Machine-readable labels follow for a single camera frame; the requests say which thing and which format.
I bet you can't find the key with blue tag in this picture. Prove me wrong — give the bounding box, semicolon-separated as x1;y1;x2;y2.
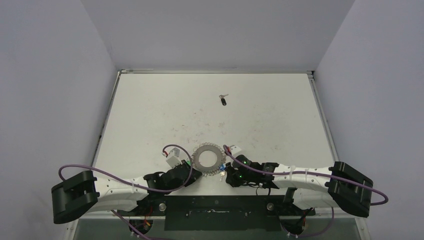
219;164;227;182

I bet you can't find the metal keyring chain loop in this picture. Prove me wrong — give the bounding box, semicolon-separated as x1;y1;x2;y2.
191;142;227;178

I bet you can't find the key with black tag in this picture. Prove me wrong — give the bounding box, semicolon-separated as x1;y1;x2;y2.
219;94;228;106

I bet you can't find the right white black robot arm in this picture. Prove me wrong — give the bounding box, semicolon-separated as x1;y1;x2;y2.
226;154;374;218

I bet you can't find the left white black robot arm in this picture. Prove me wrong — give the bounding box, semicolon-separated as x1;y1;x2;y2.
51;160;202;224

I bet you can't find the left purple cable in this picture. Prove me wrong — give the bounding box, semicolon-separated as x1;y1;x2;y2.
58;144;194;240

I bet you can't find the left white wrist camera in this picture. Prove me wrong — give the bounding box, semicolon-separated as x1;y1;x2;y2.
162;147;182;168

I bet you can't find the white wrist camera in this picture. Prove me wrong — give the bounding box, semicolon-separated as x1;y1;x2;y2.
162;147;182;168
227;145;243;157

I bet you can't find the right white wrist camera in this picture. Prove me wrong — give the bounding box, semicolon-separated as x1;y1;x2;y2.
227;145;243;157

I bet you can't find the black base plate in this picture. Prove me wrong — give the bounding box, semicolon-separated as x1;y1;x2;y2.
118;195;316;232

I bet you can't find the aluminium frame rail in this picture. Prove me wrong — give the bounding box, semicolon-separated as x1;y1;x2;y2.
68;195;368;220

